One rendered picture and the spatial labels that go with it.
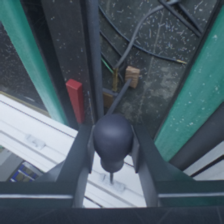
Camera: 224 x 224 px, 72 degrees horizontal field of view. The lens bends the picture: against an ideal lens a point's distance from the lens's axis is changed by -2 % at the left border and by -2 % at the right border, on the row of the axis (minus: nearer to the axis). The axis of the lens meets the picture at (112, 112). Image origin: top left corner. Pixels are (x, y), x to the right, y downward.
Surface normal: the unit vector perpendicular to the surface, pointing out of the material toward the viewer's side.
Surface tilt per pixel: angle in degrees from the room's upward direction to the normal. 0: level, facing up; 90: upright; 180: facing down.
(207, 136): 0
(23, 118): 90
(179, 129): 0
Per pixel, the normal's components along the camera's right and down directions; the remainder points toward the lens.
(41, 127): 0.01, -0.59
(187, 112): -0.44, 0.72
